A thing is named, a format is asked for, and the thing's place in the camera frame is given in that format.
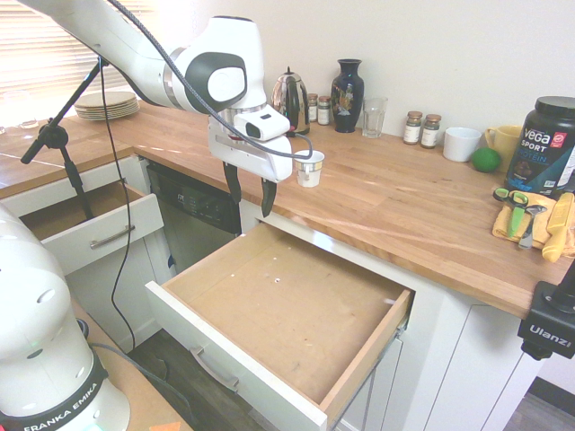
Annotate yellow cloth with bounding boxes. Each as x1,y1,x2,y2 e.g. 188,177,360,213
491,191,575,260

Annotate dark blue floral vase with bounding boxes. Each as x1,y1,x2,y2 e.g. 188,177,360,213
330,58,366,134

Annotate braided gray robot cable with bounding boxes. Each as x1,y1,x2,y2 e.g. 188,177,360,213
106,0,314,159

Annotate thin black hanging cable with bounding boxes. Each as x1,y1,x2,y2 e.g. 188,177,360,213
97,56,137,354

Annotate white kitchen cabinet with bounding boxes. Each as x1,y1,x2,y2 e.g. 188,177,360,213
0,154,554,431

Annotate yellow sheathed knife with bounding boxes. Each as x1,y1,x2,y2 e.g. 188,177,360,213
541,191,575,264

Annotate yellow mug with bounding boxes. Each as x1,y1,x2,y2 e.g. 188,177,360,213
483,125,525,170

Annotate large open wooden drawer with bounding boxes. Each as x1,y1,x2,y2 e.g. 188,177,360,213
144,221,417,427

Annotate small white patterned mug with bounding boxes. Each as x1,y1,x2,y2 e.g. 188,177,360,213
294,150,326,189

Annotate black Vega protein tub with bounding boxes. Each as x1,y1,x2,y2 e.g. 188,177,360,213
503,95,575,198

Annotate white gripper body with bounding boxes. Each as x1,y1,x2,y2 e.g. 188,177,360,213
208,110,296,183

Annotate green lime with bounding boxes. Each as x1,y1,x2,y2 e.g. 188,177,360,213
470,146,502,173

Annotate clear glass tumbler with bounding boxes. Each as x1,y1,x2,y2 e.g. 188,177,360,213
361,96,389,140

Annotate large drawer metal handle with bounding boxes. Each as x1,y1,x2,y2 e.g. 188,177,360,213
188,346,241,390

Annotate stack of beige plates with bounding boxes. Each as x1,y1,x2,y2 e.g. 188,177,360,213
73,90,142,122

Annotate small drawer metal handle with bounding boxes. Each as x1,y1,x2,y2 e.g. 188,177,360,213
89,224,137,251

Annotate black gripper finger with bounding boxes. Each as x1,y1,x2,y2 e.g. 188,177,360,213
223,162,243,204
261,176,277,218

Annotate plain white cup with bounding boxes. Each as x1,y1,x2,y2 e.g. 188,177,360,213
443,127,483,163

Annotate green handled scissors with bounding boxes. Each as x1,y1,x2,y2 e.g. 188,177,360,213
492,187,531,240

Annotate black boom stand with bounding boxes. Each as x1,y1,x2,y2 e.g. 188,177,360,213
19,57,111,222

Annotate spice jar with gold lid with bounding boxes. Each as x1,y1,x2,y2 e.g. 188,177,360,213
402,110,424,146
420,113,443,150

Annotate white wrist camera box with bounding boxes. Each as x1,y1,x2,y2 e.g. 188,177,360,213
233,106,291,141

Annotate stainless steel dishwasher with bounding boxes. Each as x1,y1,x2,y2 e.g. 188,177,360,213
146,161,244,276

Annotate window blinds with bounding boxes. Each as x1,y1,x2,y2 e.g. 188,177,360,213
0,0,137,96

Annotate chrome and black kettle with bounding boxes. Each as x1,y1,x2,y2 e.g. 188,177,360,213
270,66,312,137

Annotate small open white drawer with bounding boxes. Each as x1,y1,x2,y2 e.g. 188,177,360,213
17,179,165,277

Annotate thin gray cable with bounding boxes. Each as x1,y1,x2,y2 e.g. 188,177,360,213
75,317,199,430

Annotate black Ulanzi camera clamp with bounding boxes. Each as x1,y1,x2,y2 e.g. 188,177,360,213
516,253,575,361

